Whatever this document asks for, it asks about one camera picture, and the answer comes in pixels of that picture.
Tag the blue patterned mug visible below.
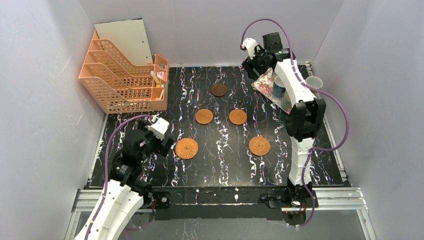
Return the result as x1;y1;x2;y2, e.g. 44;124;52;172
272;75;286;98

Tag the woven rattan coaster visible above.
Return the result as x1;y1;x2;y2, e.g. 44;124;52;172
175;137;199;160
248;136;271;156

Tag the dark wooden coaster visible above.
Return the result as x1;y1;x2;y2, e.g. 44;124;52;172
210;83;228;97

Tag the light wooden coaster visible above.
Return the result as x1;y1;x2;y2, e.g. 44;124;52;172
195;108;214;125
229;109;248;125

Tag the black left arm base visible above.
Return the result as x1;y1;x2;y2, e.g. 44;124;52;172
131;181;171;217

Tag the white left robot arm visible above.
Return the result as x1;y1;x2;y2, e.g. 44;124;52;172
75;115;174;240

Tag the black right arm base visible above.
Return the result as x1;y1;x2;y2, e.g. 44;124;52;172
257;184;319;228

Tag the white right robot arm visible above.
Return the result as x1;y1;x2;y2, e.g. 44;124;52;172
240;32;326;186

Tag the floral tray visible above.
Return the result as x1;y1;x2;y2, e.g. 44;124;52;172
251;68;292;114

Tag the white and red mug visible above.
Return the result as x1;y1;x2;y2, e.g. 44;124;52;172
305;76;323;89

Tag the orange plastic file organizer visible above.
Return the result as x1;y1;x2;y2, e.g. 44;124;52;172
79;33;169;114

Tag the white board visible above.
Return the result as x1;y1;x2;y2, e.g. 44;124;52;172
94;18;153;66

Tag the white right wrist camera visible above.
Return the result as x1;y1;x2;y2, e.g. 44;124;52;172
240;37;258;60

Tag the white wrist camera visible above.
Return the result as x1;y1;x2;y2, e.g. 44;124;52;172
240;37;258;60
147;115;170;141

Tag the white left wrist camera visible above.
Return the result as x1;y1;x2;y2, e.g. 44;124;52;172
147;115;170;141

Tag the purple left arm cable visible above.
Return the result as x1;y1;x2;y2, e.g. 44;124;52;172
83;114;155;240

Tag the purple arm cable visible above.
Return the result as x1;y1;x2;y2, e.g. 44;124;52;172
240;18;351;229
83;114;155;240

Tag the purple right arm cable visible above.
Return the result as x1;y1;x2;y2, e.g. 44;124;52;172
240;18;351;229

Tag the aluminium frame rail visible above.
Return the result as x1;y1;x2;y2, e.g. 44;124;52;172
64;187;377;240

